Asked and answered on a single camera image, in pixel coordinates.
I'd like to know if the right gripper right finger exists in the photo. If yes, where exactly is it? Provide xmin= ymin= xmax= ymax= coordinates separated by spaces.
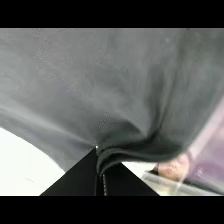
xmin=99 ymin=161 xmax=161 ymax=197

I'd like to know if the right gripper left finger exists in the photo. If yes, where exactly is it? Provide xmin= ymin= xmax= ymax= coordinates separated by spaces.
xmin=39 ymin=147 xmax=99 ymax=197

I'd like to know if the black garment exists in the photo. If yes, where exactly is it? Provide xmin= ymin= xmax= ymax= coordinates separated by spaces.
xmin=0 ymin=28 xmax=224 ymax=177

